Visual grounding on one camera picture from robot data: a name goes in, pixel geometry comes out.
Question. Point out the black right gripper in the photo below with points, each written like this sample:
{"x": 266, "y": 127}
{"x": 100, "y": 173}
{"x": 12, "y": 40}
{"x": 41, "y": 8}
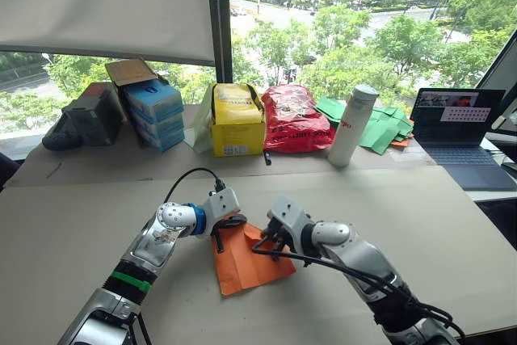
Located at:
{"x": 277, "y": 232}

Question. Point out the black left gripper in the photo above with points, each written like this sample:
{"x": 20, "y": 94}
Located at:
{"x": 227, "y": 222}

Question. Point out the orange paper sheet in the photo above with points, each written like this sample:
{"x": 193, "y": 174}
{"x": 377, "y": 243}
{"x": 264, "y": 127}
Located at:
{"x": 246, "y": 266}

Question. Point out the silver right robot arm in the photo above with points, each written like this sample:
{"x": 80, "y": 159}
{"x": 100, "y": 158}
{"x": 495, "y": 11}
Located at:
{"x": 363, "y": 257}

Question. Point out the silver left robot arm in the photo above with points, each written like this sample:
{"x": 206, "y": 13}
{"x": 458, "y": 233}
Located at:
{"x": 148, "y": 245}

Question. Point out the small black clip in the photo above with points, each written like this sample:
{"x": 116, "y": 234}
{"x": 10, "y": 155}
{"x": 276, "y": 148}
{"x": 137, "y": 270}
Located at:
{"x": 267, "y": 158}

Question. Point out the yellow cardboard box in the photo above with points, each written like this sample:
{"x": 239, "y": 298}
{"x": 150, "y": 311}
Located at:
{"x": 236, "y": 127}

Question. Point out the white plastic bag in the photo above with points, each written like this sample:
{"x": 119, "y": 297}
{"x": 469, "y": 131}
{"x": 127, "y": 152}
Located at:
{"x": 202, "y": 127}

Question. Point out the blue tissue box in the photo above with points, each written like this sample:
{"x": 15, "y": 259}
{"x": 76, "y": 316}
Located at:
{"x": 155, "y": 99}
{"x": 161, "y": 127}
{"x": 165, "y": 142}

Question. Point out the red plastic bag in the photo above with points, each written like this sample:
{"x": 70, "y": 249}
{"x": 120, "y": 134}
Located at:
{"x": 297, "y": 123}

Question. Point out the white insulated bottle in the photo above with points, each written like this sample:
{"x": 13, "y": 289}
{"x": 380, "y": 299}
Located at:
{"x": 351, "y": 127}

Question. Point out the orange paper under green pile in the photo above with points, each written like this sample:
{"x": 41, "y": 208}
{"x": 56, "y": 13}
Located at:
{"x": 402, "y": 142}

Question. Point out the black case with orange top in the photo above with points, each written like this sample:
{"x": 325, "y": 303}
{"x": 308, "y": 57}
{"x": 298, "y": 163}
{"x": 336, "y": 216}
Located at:
{"x": 97, "y": 116}

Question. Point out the brown cardboard box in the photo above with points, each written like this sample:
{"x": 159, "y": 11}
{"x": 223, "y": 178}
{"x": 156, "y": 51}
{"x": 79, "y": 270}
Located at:
{"x": 130, "y": 72}

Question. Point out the dark grey pouch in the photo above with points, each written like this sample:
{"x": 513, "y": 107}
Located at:
{"x": 60, "y": 140}

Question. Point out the dark blue laptop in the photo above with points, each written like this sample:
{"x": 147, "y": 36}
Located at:
{"x": 456, "y": 135}

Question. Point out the dark rounded object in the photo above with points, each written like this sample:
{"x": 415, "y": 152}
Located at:
{"x": 7, "y": 171}

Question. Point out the white roller blind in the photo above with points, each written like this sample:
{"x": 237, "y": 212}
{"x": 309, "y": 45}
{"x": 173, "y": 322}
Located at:
{"x": 105, "y": 5}

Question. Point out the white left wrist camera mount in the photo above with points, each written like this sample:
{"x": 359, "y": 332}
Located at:
{"x": 220, "y": 205}

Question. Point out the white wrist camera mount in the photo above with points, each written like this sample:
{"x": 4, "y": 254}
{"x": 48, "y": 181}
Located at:
{"x": 287, "y": 211}
{"x": 220, "y": 205}

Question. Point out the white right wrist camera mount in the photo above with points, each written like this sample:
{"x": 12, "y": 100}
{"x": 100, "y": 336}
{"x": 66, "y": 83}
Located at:
{"x": 287, "y": 211}

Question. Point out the dark window post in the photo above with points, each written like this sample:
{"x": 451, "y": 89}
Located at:
{"x": 220, "y": 18}

